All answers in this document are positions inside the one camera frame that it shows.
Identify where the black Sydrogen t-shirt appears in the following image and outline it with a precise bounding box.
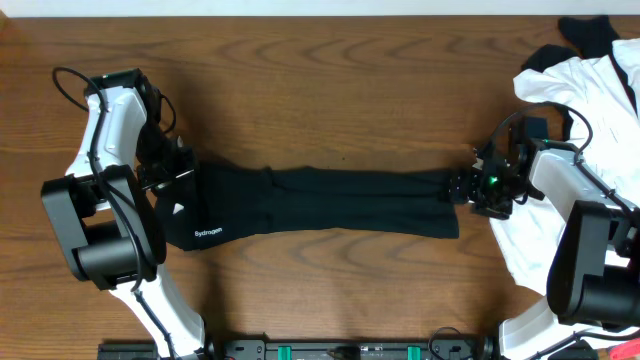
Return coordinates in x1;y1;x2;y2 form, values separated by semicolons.
155;163;459;251

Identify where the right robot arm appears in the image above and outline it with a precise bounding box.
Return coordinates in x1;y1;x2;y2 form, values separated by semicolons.
448;138;639;359

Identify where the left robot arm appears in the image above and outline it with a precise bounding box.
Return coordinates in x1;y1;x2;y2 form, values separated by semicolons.
40;68;214;359

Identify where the white garment label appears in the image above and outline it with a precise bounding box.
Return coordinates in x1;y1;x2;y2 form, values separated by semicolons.
172;203;184;215

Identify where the white shirt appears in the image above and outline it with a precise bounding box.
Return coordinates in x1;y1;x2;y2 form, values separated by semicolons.
490;39;639;294

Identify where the black garment at corner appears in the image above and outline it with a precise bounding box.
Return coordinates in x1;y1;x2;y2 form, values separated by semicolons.
521;15;620;72

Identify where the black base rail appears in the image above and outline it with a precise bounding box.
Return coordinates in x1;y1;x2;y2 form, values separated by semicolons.
97;332;601;360

